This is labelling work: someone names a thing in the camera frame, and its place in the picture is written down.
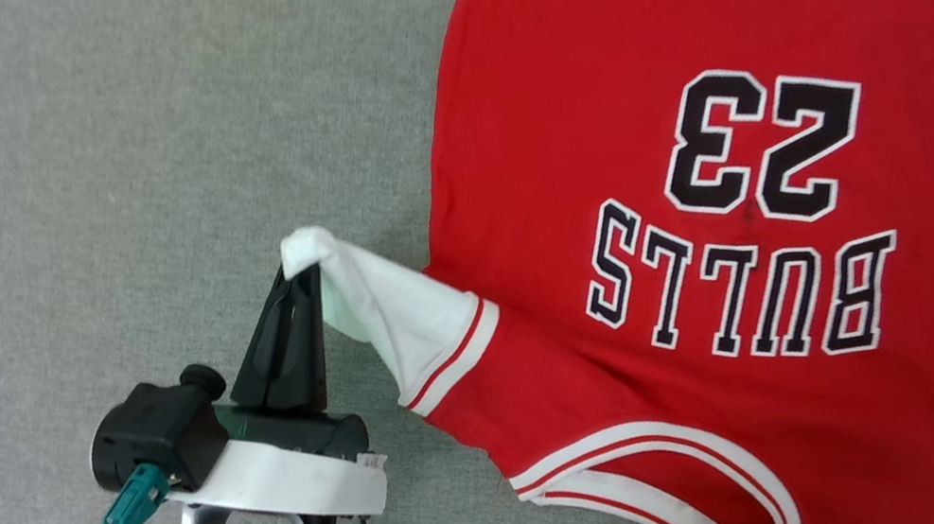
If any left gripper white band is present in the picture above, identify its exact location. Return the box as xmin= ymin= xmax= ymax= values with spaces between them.
xmin=132 ymin=256 xmax=397 ymax=524

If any teal cable connector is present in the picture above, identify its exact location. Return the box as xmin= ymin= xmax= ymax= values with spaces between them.
xmin=73 ymin=458 xmax=179 ymax=524

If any red white basketball jersey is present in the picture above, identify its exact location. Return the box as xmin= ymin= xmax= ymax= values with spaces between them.
xmin=235 ymin=0 xmax=934 ymax=524

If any grey fabric sofa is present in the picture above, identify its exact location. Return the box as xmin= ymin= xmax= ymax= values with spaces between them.
xmin=0 ymin=0 xmax=934 ymax=524

